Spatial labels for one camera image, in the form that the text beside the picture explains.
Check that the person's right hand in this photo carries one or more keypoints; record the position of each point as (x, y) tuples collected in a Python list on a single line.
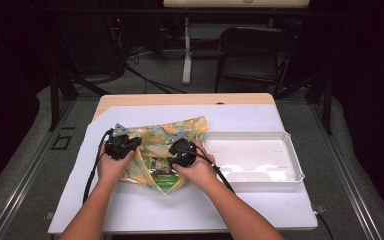
[(198, 171)]

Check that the green snack packet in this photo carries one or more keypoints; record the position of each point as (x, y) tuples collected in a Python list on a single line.
[(163, 176)]

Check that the black folding chair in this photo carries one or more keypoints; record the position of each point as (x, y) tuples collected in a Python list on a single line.
[(256, 53)]

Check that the white desk top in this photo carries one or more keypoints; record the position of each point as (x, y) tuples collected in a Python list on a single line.
[(236, 3)]

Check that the white desk leg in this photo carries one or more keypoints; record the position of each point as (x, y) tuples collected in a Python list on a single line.
[(187, 56)]

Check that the white table mat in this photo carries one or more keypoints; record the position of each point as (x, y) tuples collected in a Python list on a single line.
[(180, 111)]

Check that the aluminium floor rail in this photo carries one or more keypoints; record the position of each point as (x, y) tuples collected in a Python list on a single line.
[(23, 186), (346, 180)]

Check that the person's left hand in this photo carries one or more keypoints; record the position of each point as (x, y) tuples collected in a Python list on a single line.
[(111, 170)]

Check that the orange slice print cloth bag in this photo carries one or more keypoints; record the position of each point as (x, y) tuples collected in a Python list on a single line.
[(153, 133)]

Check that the white plastic tray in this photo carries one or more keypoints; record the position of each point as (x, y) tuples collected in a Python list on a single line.
[(256, 153)]

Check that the black metal stand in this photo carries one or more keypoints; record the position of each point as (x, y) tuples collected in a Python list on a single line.
[(327, 106), (55, 100)]

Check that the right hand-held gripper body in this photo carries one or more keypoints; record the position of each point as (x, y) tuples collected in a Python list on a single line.
[(181, 153)]

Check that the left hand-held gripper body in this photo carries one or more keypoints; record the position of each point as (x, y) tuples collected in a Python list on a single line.
[(120, 146)]

